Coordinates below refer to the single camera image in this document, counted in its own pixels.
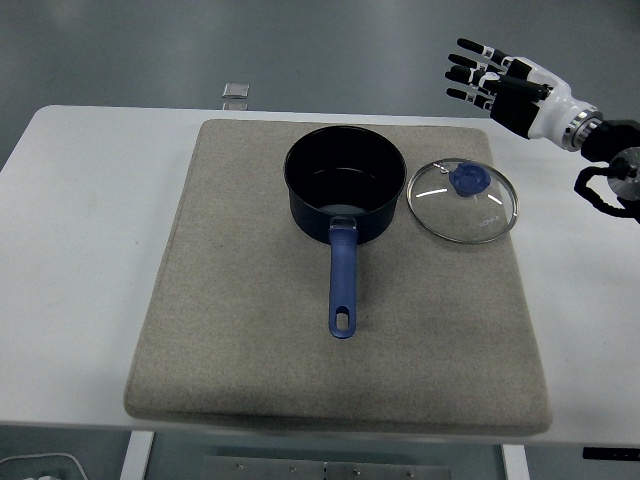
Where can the glass pot lid blue knob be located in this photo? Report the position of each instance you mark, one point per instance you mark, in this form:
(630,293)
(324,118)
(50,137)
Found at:
(469,179)

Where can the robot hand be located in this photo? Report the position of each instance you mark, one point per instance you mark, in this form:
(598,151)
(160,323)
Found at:
(545,107)

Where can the grey metal plate with screws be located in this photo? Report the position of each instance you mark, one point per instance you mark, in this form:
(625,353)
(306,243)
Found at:
(325,470)

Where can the white rounded tray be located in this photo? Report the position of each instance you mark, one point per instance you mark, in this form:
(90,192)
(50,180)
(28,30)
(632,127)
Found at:
(45,465)

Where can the white table leg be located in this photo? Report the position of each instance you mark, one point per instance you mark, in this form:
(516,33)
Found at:
(136,457)
(515,465)

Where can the beige fabric mat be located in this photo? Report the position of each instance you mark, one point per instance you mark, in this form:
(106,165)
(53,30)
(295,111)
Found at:
(260,300)

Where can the small square metal floor plate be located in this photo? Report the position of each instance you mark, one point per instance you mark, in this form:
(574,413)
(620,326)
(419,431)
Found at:
(235,90)

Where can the black flat bar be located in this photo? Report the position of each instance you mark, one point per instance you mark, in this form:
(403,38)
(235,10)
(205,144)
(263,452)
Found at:
(612,453)

